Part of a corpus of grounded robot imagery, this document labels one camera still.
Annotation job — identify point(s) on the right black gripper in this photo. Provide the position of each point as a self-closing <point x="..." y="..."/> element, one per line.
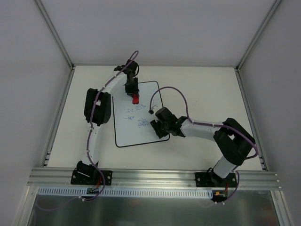
<point x="160" y="127"/>

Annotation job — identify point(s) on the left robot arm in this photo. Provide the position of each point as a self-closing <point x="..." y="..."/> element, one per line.
<point x="97" y="112"/>

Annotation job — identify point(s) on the right aluminium frame post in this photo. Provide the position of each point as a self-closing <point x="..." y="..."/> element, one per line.
<point x="263" y="25"/>

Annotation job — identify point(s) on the aluminium frame post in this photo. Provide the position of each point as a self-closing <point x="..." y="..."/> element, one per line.
<point x="45" y="15"/>
<point x="263" y="25"/>

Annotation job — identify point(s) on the left aluminium frame post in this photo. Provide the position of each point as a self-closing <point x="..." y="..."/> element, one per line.
<point x="45" y="15"/>

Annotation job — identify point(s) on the red whiteboard eraser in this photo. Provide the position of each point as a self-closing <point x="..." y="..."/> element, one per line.
<point x="135" y="99"/>

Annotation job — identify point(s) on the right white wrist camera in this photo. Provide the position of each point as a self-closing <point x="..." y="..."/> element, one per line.
<point x="154" y="109"/>

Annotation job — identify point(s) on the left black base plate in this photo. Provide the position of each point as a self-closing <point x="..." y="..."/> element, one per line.
<point x="105" y="177"/>

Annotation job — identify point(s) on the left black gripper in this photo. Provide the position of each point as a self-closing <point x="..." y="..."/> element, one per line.
<point x="131" y="89"/>

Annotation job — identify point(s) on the aluminium mounting rail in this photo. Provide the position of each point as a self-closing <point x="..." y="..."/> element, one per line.
<point x="143" y="178"/>

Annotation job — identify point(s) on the white slotted cable duct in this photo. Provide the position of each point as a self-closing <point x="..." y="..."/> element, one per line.
<point x="127" y="192"/>

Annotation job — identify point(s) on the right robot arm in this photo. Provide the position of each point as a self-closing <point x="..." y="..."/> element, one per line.
<point x="234" y="142"/>

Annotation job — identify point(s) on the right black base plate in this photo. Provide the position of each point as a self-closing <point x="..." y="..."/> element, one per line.
<point x="210" y="179"/>

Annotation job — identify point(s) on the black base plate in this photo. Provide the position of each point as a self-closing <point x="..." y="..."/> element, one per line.
<point x="105" y="177"/>
<point x="210" y="179"/>

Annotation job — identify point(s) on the white whiteboard black frame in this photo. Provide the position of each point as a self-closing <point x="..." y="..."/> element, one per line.
<point x="132" y="122"/>

